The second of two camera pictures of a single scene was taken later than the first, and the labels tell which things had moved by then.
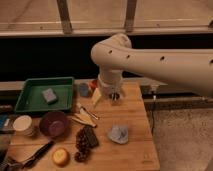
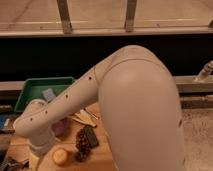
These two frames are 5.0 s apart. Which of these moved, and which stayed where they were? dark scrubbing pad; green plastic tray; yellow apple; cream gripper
Moved: cream gripper
Stayed: dark scrubbing pad; green plastic tray; yellow apple
